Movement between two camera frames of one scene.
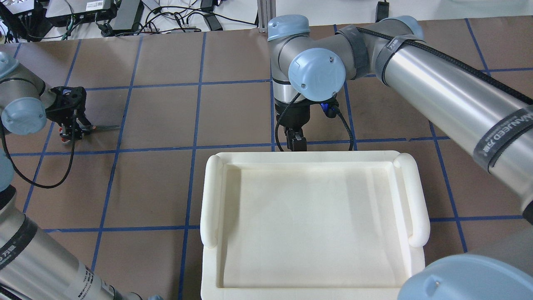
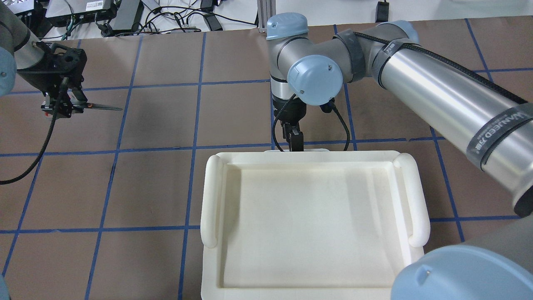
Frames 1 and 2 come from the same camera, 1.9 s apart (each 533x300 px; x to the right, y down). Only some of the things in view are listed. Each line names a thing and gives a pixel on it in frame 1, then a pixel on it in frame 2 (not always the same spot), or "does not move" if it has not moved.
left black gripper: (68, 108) to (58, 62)
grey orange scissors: (62, 129) to (78, 107)
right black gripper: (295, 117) does not move
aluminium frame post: (266, 11) does not move
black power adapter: (128, 16) does not move
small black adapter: (382, 12) does not move
